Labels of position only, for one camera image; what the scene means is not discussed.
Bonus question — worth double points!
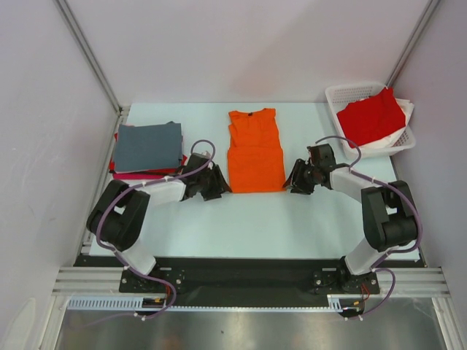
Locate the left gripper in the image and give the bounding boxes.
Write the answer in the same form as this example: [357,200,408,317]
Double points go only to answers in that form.
[196,165,231,201]

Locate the orange t-shirt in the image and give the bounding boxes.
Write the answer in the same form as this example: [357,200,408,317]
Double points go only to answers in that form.
[227,108,285,193]

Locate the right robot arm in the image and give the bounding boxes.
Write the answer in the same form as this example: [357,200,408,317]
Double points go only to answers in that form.
[282,144,422,292]

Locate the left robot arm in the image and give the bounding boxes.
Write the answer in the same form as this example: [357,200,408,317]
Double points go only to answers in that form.
[86,153,231,292]

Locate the magenta folded t-shirt in stack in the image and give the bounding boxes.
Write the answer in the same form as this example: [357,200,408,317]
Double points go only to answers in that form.
[112,171,161,180]

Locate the grey folded t-shirt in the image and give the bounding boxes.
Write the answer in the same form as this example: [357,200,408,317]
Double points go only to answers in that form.
[111,122,183,173]

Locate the red t-shirt in basket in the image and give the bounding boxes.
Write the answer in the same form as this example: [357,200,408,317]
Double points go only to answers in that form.
[336,87,406,149]

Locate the white plastic basket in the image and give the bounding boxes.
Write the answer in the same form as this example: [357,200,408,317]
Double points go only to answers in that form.
[325,82,416,159]

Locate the white cloth in basket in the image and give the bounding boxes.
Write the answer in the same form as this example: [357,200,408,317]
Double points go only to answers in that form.
[339,88,414,149]

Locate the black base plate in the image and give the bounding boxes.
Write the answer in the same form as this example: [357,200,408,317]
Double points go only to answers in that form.
[72,254,380,307]

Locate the white cable duct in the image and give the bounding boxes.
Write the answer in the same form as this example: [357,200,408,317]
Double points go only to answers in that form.
[67,295,363,313]

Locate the aluminium frame rail front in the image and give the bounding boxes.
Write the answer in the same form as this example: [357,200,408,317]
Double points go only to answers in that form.
[53,267,450,298]

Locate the left aluminium corner post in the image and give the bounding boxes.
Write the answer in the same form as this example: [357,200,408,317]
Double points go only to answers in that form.
[53,0,122,115]

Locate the aluminium corner post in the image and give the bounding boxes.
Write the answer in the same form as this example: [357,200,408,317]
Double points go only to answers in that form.
[385,0,444,87]
[53,0,122,115]

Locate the right aluminium corner post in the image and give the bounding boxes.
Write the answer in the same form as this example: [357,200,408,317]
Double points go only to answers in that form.
[385,0,444,87]

